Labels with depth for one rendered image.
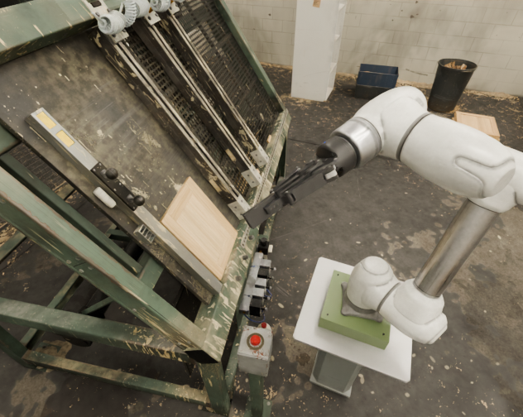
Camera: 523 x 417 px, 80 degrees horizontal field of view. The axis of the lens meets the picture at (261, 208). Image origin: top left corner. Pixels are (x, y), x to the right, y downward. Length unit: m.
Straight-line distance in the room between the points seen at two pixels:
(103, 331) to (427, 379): 1.92
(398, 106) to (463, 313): 2.32
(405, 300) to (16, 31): 1.54
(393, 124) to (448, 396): 2.05
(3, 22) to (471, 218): 1.51
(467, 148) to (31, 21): 1.22
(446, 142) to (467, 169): 0.05
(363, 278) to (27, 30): 1.42
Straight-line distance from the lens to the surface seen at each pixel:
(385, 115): 0.65
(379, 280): 1.35
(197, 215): 1.48
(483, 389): 2.61
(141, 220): 1.24
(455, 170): 0.61
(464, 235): 1.21
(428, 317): 1.34
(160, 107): 1.52
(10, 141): 1.21
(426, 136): 0.63
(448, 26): 6.44
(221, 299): 1.44
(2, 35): 1.22
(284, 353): 2.30
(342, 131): 0.63
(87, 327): 1.68
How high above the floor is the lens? 2.12
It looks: 42 degrees down
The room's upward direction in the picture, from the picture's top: straight up
